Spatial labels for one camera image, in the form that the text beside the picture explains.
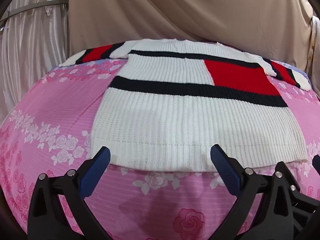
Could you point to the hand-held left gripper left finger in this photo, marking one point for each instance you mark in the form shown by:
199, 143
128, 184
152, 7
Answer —
98, 172

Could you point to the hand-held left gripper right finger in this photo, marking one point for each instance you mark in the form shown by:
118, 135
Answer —
224, 172

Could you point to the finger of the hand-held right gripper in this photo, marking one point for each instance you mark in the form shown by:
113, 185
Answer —
306, 215
317, 164

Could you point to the white red black knit sweater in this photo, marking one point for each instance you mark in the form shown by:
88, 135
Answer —
175, 117

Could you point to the pink floral bed sheet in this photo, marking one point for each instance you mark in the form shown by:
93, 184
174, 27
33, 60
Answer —
62, 105

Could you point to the white stained panel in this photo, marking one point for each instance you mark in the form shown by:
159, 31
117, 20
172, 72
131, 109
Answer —
315, 40

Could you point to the white satin curtain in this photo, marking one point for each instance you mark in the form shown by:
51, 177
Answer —
32, 55

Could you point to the beige backdrop cloth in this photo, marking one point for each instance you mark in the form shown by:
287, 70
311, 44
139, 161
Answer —
175, 10

